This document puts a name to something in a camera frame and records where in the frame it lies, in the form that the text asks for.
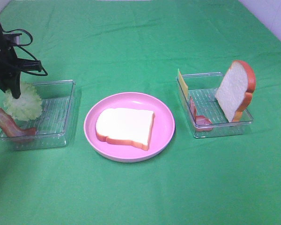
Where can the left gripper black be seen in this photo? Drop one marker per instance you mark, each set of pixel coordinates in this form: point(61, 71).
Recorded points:
point(10, 65)

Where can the green toy lettuce leaf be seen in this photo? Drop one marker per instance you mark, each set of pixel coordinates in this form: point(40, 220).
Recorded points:
point(27, 107)

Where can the toy bacon strip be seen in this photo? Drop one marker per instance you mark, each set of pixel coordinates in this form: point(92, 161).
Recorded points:
point(13, 131)
point(199, 120)

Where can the toy bread slice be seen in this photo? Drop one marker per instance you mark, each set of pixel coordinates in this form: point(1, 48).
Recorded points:
point(125, 126)
point(236, 89)

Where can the yellow toy cheese slice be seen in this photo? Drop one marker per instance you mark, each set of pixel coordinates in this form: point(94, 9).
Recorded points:
point(183, 85)

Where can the left clear plastic tray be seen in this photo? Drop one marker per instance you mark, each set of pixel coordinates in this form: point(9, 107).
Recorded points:
point(57, 122)

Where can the clear plastic tray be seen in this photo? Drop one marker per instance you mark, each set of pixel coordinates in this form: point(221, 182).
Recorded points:
point(202, 88)
point(57, 122)

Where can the pink round plate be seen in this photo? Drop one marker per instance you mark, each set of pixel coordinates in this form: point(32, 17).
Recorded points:
point(162, 130)

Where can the right clear plastic tray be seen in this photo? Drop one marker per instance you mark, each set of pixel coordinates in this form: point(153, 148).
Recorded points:
point(202, 88)

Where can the green tablecloth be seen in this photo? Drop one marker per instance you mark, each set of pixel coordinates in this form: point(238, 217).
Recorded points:
point(109, 47)

